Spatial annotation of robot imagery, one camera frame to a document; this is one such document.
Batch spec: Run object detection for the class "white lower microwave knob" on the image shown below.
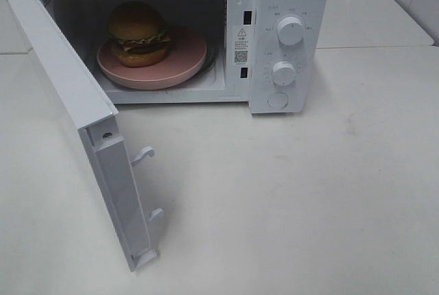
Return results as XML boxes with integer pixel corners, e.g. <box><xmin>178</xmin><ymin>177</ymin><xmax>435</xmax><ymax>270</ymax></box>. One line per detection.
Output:
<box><xmin>272</xmin><ymin>61</ymin><xmax>297</xmax><ymax>86</ymax></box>

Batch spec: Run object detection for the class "white microwave door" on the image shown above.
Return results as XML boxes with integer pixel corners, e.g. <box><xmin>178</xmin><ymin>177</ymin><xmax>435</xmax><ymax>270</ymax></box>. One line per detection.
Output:
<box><xmin>6</xmin><ymin>0</ymin><xmax>163</xmax><ymax>271</ymax></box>

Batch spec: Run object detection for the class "white upper microwave knob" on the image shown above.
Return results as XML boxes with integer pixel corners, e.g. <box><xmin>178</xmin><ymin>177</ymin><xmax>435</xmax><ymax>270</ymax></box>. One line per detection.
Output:
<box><xmin>276</xmin><ymin>16</ymin><xmax>304</xmax><ymax>46</ymax></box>

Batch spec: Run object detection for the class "glass microwave turntable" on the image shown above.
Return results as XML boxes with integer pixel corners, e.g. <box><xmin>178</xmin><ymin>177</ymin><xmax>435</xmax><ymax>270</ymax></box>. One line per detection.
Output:
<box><xmin>195</xmin><ymin>45</ymin><xmax>219</xmax><ymax>76</ymax></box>

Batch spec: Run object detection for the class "white microwave knob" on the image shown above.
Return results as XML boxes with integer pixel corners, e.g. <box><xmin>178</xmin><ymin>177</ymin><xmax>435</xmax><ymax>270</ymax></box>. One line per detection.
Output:
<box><xmin>276</xmin><ymin>16</ymin><xmax>304</xmax><ymax>46</ymax></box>
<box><xmin>272</xmin><ymin>61</ymin><xmax>297</xmax><ymax>86</ymax></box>

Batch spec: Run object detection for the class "pink round plate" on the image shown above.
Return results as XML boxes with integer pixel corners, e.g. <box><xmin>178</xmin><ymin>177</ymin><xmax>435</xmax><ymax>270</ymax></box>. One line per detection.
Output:
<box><xmin>97</xmin><ymin>27</ymin><xmax>207</xmax><ymax>90</ymax></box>

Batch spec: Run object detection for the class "burger with lettuce and cheese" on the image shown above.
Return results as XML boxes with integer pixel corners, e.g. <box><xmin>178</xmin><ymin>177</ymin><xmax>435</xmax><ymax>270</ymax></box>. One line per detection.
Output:
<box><xmin>107</xmin><ymin>1</ymin><xmax>171</xmax><ymax>67</ymax></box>

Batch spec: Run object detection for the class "white microwave oven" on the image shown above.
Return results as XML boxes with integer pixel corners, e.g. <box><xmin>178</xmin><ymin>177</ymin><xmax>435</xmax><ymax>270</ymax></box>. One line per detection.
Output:
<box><xmin>42</xmin><ymin>0</ymin><xmax>326</xmax><ymax>113</ymax></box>

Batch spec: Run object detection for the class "round door release button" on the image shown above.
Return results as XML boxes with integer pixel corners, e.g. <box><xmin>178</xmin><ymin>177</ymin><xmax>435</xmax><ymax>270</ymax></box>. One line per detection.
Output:
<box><xmin>268</xmin><ymin>93</ymin><xmax>288</xmax><ymax>109</ymax></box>

